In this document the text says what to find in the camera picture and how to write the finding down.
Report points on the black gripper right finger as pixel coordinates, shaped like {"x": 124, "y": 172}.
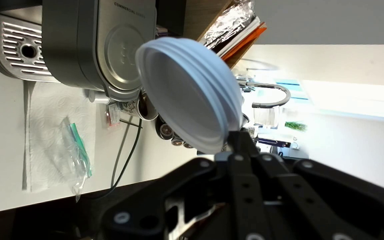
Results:
{"x": 325, "y": 194}

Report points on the curved grey sink faucet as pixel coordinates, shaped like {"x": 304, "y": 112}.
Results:
{"x": 276, "y": 94}

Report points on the clear zip bag green seal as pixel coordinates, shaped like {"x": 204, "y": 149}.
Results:
{"x": 62, "y": 146}

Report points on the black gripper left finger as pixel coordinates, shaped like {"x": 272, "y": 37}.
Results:
{"x": 192, "y": 194}

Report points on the single white plastic lid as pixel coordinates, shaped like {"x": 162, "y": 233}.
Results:
{"x": 186, "y": 93}

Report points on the black silver coffee machine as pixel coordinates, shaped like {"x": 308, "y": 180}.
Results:
{"x": 80, "y": 44}

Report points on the wooden condiment organizer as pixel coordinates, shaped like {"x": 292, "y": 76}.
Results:
{"x": 205, "y": 17}

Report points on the orange white paper packet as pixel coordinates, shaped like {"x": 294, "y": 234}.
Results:
{"x": 245, "y": 41}

